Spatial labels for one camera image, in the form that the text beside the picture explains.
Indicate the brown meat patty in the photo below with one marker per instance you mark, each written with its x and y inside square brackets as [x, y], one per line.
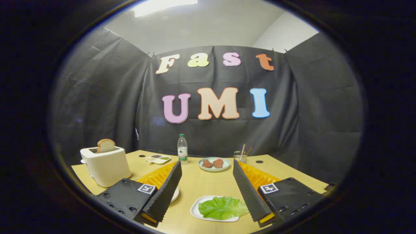
[207, 163]
[218, 163]

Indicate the round white plate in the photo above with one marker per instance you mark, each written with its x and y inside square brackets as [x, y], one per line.
[175, 195]

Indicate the toasted bread slice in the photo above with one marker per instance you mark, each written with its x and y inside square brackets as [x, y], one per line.
[105, 146]

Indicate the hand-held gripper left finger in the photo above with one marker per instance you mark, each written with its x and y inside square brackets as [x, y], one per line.
[165, 195]

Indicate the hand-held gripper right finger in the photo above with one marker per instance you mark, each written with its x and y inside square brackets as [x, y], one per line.
[248, 191]

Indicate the green lettuce leaf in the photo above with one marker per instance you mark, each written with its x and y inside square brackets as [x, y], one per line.
[221, 208]

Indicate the pale green round plate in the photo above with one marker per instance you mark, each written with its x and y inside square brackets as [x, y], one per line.
[211, 169]

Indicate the wooden utensil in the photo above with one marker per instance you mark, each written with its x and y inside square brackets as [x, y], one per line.
[248, 150]
[242, 149]

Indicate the ceiling light panel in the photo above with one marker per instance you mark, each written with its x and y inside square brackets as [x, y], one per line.
[162, 6]

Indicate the clear plastic water bottle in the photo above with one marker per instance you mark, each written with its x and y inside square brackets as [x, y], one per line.
[182, 152]

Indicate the white divided condiment dish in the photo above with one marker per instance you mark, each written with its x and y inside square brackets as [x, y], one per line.
[157, 159]

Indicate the white rounded square plate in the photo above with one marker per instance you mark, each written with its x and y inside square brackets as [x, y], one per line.
[195, 211]

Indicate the black backdrop cloth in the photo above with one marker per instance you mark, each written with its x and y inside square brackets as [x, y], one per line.
[97, 97]

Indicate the white toaster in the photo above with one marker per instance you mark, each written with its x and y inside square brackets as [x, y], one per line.
[107, 165]

